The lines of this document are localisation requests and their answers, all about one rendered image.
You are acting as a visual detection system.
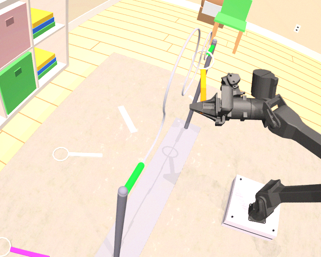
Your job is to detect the white hoop with orange handle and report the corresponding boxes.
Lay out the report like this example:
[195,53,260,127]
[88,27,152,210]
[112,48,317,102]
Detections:
[198,51,215,101]

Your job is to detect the magenta handle with white loop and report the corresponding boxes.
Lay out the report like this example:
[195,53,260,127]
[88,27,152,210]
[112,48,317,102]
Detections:
[0,237,50,257]

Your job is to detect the white flat strip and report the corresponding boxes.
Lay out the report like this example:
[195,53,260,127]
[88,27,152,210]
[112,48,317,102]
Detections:
[118,106,137,133]

